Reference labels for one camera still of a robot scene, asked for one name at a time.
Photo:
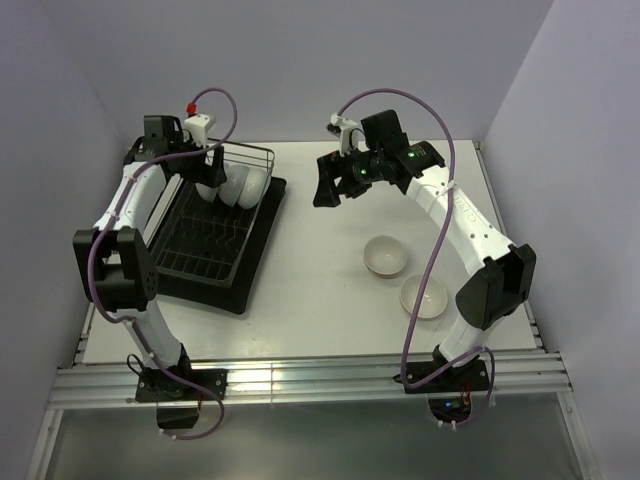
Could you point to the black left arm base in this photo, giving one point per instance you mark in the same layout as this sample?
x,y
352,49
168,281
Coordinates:
x,y
179,392

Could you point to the black wire dish rack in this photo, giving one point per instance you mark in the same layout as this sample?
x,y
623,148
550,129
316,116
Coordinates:
x,y
201,241

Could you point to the cream bowl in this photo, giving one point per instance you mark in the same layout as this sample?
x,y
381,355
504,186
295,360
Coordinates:
x,y
385,256

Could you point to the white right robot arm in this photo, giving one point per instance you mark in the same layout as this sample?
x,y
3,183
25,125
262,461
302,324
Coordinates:
x,y
500,273

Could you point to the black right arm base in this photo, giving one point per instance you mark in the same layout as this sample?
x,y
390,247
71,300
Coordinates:
x,y
459,383

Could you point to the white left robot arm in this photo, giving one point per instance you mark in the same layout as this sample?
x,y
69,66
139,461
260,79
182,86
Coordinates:
x,y
117,271

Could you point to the black drip tray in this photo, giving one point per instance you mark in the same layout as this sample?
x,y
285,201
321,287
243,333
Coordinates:
x,y
234,298

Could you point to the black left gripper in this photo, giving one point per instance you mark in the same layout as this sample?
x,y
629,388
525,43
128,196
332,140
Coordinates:
x,y
212,176

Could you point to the aluminium front rail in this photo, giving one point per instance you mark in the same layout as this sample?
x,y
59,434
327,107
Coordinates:
x,y
316,380

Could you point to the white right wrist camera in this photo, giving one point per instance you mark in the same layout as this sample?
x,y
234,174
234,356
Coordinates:
x,y
346,130

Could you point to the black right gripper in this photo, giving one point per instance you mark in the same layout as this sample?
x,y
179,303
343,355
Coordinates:
x,y
331,167

